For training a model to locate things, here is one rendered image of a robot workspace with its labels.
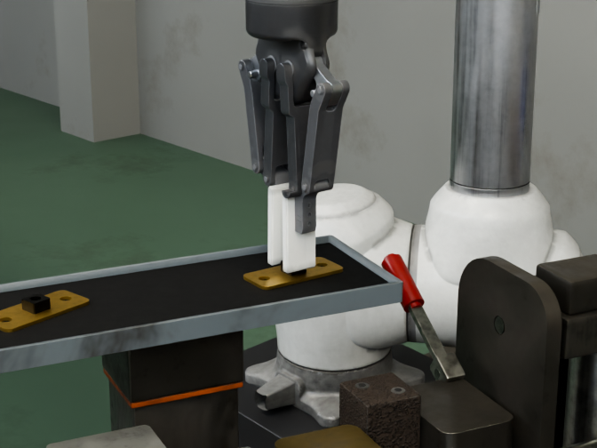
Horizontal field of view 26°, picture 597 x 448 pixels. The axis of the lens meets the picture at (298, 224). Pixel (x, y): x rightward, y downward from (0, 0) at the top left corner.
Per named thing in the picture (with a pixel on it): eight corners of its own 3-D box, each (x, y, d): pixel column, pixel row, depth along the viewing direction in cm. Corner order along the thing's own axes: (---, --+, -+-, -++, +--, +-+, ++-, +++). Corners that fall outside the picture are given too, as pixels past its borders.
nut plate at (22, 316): (8, 333, 100) (7, 319, 99) (-21, 321, 102) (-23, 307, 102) (92, 303, 106) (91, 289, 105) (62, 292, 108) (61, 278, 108)
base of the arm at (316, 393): (218, 388, 175) (216, 351, 173) (338, 337, 188) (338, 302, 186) (306, 442, 162) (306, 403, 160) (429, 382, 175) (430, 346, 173)
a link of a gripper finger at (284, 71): (314, 57, 107) (323, 59, 106) (320, 189, 109) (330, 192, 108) (274, 62, 105) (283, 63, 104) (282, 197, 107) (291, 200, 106)
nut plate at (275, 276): (264, 291, 108) (264, 277, 108) (240, 277, 111) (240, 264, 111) (346, 271, 113) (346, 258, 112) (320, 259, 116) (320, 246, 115)
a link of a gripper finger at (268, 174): (268, 60, 105) (259, 56, 106) (263, 189, 110) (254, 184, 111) (308, 56, 107) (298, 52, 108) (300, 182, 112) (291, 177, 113)
